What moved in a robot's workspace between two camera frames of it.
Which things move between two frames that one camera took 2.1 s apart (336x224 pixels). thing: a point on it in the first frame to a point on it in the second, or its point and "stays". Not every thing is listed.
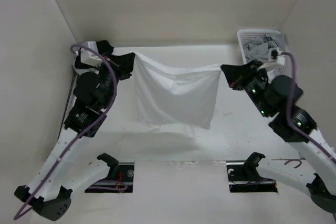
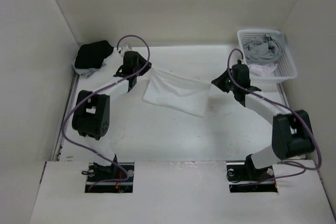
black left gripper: [123, 63] to [143, 63]
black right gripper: [236, 74] to [219, 82]
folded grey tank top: [81, 71] stays
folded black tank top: [104, 46] stays
